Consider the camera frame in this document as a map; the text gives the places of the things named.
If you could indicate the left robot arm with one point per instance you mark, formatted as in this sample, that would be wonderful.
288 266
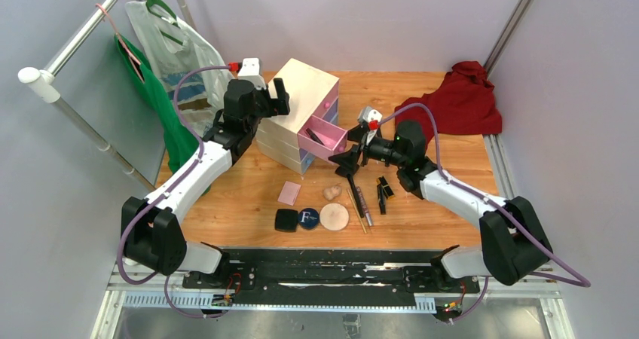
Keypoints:
151 227

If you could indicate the black gold lipstick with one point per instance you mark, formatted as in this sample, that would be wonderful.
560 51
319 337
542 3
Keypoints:
385 188

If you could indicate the beige makeup sponge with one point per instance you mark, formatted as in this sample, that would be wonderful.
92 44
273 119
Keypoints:
332 192

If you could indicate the pink clothes hanger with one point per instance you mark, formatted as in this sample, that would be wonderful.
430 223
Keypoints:
134 61

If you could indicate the pink square pad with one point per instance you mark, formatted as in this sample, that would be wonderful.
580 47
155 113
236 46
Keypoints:
289 193

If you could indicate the silver maroon mascara tube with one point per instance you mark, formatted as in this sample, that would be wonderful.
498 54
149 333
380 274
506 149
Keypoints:
364 206

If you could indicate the black lipstick tube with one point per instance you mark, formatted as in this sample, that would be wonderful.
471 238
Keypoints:
381 199

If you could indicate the white plastic bag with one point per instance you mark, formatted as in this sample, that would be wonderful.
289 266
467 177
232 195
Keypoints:
201 96

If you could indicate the aluminium frame rail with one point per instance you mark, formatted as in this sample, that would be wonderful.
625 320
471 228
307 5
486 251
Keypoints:
536 303

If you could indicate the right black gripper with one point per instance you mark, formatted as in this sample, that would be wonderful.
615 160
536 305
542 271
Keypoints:
348 160

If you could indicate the white mini drawer cabinet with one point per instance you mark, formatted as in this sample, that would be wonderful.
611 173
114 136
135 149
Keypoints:
312 93

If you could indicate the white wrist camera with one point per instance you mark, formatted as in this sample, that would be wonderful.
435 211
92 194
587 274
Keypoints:
251 71
371 119

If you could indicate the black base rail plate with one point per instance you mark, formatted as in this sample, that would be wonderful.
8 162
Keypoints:
330 277

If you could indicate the round navy compact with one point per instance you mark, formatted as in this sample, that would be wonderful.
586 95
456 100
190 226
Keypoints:
308 218

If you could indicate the black fan makeup brush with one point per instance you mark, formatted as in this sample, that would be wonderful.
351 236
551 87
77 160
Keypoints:
352 185

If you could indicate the black square compact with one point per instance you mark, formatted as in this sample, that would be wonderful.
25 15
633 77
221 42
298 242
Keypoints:
286 220

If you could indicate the green cloth bag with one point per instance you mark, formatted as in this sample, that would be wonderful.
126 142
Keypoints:
179 142

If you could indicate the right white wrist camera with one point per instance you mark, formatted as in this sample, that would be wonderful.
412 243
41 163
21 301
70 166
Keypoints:
371 119

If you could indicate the round beige powder puff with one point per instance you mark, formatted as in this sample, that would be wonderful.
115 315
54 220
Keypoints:
334 217

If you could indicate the metal clothes rack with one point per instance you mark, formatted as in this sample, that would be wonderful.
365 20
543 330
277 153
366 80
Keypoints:
101 80

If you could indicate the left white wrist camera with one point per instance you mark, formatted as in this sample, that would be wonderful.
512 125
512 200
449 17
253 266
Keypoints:
251 71

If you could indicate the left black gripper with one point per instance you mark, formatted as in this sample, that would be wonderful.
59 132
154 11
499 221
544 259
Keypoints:
283 99

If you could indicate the green clothes hanger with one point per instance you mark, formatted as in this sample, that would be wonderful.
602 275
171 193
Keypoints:
161 10

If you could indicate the thin gold brush handle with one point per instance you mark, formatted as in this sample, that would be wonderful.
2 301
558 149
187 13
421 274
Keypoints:
359 217

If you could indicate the black mascara tube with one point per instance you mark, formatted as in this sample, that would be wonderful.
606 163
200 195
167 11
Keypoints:
314 136

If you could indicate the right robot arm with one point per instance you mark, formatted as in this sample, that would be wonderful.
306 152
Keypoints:
513 243

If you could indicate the red cloth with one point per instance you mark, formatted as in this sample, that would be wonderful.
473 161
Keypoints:
464 104

